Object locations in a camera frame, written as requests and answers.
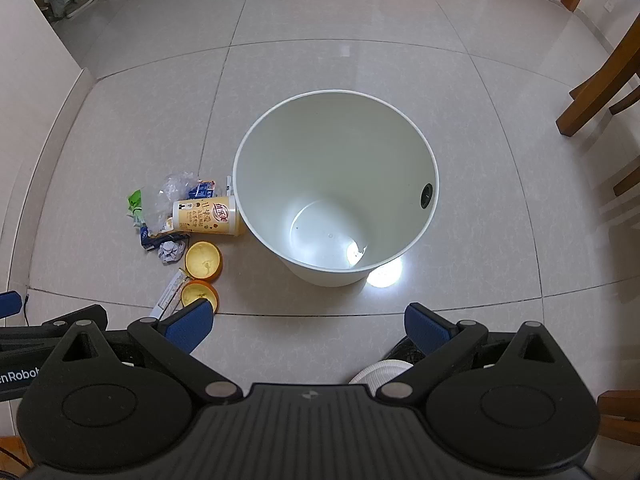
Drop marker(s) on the white trash bin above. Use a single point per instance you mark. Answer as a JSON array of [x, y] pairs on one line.
[[325, 160]]

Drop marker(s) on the grey shoe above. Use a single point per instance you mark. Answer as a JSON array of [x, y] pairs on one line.
[[80, 6]]

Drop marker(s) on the crumpled paper ball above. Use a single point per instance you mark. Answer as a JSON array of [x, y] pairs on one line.
[[171, 251]]

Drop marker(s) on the blue packet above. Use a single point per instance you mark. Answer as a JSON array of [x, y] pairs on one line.
[[202, 190], [148, 241]]

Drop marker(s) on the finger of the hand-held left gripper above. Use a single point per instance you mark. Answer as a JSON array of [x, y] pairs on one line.
[[35, 332], [9, 305]]

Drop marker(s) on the black round object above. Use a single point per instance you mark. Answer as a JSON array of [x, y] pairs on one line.
[[405, 350]]

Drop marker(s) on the clear plastic wrap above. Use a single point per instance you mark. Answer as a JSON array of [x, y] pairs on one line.
[[160, 200]]

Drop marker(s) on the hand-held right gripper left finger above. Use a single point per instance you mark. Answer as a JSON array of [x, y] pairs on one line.
[[192, 322]]

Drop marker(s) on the green packet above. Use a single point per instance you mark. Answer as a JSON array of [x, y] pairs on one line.
[[134, 202]]

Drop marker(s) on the yellow milk tea cup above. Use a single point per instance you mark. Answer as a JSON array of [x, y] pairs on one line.
[[205, 216]]

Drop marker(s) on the white ribbed object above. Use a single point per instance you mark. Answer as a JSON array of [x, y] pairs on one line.
[[377, 372]]

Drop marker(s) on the white straw wrapper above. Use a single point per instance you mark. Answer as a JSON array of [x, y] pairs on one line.
[[170, 294]]

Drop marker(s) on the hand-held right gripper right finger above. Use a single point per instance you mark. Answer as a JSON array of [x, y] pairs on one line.
[[427, 330]]

